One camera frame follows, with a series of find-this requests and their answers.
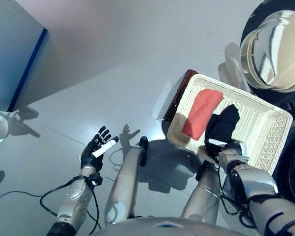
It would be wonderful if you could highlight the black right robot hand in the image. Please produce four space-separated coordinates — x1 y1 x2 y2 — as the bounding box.
208 138 249 158

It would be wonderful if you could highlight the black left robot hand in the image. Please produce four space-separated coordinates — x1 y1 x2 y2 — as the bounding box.
80 126 119 173

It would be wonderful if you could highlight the black garment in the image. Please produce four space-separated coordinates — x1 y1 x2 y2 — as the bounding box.
204 104 241 158

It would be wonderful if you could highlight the red garment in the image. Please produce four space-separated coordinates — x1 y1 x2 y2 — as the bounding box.
182 89 224 141

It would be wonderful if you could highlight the white wicker basket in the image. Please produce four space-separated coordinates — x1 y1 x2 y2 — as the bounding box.
167 73 293 174

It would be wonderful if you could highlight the silver left robot leg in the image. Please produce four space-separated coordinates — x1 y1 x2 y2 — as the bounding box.
104 136 149 226

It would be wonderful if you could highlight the silver robot leg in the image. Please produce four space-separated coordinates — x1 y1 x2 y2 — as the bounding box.
104 136 149 226
181 159 222 224

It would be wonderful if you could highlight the silver right robot leg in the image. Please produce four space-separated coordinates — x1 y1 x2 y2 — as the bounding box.
181 159 222 224

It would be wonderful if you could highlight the dark brown glossy stool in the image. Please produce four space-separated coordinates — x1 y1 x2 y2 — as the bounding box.
154 69 200 122

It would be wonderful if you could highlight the silver robot torso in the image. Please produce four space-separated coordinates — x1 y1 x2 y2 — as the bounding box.
98 216 256 236

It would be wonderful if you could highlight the round black washer door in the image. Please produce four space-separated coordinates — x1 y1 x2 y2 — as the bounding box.
239 0 295 94

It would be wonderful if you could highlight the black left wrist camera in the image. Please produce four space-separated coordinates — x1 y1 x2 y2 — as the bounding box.
87 173 103 189

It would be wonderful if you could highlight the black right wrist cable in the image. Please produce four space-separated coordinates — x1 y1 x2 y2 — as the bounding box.
218 164 257 230

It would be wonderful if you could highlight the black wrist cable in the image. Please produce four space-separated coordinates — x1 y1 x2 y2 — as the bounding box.
0 177 101 230
218 164 257 230

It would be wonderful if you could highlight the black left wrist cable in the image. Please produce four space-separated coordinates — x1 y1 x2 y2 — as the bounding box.
0 177 101 230

